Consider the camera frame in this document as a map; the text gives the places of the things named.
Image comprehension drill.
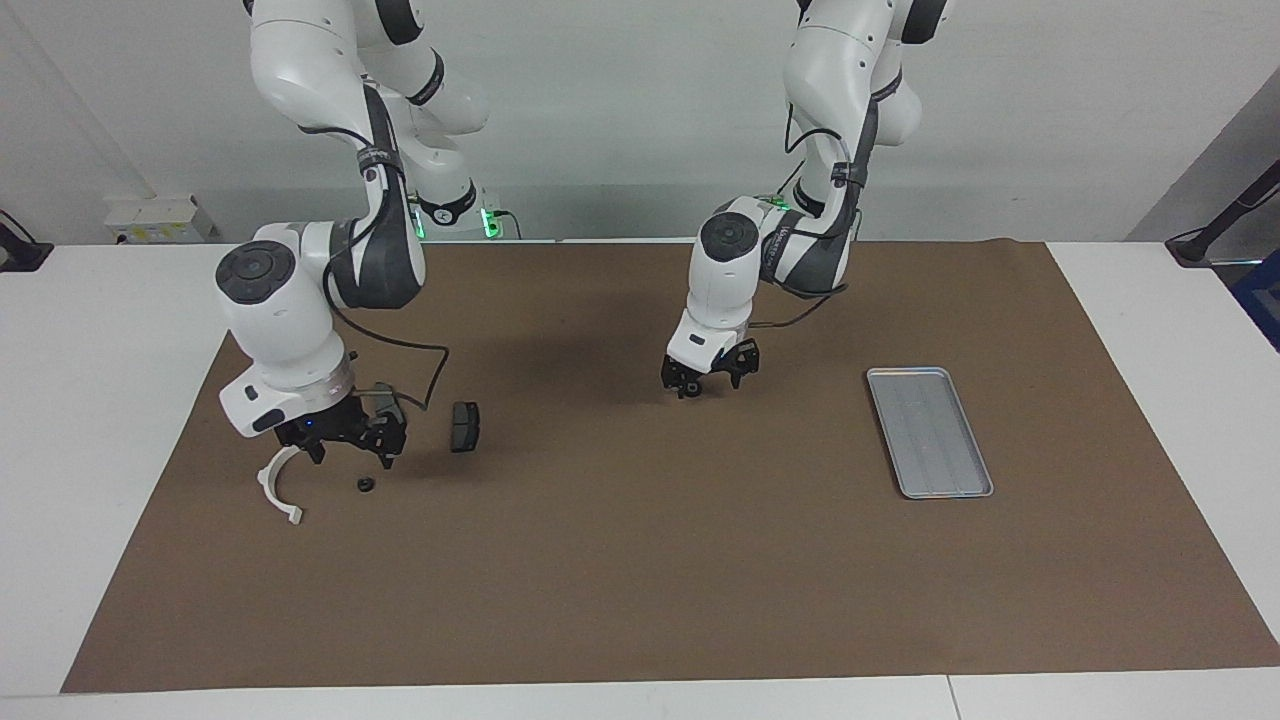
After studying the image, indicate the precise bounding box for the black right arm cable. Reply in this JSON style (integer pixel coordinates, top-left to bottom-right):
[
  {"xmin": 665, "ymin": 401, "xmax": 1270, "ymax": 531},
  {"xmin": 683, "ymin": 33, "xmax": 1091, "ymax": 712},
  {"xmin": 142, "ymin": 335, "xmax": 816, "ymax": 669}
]
[{"xmin": 300, "ymin": 125, "xmax": 450, "ymax": 412}]

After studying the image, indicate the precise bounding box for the black clamp stand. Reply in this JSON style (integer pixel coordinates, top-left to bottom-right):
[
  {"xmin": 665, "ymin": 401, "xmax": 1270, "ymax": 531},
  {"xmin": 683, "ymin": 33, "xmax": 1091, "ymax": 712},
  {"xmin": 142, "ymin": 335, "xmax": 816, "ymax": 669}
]
[{"xmin": 0, "ymin": 210, "xmax": 53, "ymax": 273}]

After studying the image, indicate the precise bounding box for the white semicircular bracket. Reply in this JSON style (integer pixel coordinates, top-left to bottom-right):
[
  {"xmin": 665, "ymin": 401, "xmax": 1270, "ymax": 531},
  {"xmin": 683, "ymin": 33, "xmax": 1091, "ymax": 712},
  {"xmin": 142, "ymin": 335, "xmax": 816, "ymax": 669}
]
[{"xmin": 257, "ymin": 445, "xmax": 306, "ymax": 527}]

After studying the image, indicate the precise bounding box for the brown table mat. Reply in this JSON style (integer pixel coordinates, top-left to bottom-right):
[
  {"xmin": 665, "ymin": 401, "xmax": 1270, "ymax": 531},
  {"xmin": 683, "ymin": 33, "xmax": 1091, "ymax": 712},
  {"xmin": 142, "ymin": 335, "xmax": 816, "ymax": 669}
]
[{"xmin": 60, "ymin": 238, "xmax": 1280, "ymax": 694}]

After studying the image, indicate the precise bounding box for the white wall socket box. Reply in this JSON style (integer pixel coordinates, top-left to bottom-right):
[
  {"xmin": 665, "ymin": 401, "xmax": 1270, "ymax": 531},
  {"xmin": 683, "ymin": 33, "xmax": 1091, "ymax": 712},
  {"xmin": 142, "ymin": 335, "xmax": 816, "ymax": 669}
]
[{"xmin": 103, "ymin": 195, "xmax": 216, "ymax": 244}]

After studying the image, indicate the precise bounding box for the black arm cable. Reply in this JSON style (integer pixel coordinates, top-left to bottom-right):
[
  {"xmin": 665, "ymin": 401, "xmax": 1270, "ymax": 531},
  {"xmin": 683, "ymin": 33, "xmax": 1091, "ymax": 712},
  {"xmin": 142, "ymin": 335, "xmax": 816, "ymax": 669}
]
[
  {"xmin": 300, "ymin": 125, "xmax": 450, "ymax": 412},
  {"xmin": 748, "ymin": 100, "xmax": 866, "ymax": 331}
]

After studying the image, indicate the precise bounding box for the black angled stand pole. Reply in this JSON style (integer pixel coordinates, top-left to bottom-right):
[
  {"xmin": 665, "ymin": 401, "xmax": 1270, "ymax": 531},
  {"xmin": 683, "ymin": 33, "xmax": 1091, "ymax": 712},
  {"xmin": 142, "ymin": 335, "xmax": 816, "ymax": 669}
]
[{"xmin": 1165, "ymin": 158, "xmax": 1280, "ymax": 267}]

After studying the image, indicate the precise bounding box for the blue object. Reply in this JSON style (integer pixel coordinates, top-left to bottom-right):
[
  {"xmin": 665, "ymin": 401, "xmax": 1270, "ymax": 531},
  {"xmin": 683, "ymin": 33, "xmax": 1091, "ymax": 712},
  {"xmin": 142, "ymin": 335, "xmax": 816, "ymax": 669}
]
[{"xmin": 1232, "ymin": 248, "xmax": 1280, "ymax": 353}]

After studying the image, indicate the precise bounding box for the silver metal tray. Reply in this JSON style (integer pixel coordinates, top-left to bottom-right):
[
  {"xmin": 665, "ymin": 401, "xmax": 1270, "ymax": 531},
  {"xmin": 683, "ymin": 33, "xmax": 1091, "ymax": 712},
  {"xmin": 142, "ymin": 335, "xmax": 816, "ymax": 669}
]
[{"xmin": 865, "ymin": 366, "xmax": 995, "ymax": 500}]

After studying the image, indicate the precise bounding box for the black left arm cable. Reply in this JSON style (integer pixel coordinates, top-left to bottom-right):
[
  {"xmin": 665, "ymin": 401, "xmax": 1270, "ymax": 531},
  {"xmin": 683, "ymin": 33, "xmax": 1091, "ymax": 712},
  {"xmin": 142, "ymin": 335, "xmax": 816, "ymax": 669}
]
[{"xmin": 748, "ymin": 100, "xmax": 866, "ymax": 331}]

